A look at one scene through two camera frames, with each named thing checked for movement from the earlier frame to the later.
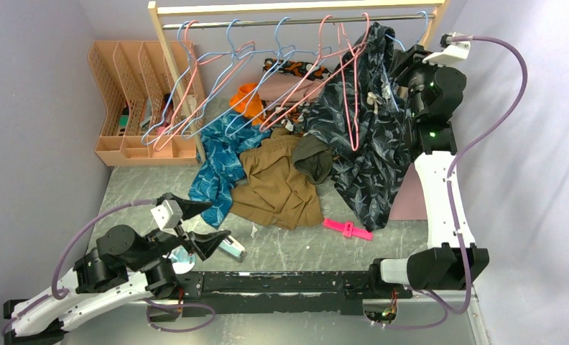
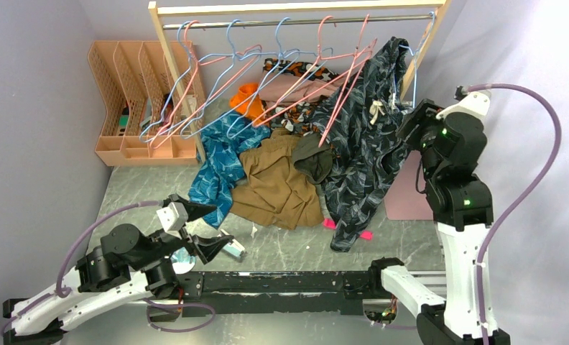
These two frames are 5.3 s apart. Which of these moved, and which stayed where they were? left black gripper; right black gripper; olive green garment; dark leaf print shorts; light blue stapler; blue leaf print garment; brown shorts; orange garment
Moved: right black gripper; dark leaf print shorts
Stayed: orange garment; olive green garment; light blue stapler; blue leaf print garment; left black gripper; brown shorts
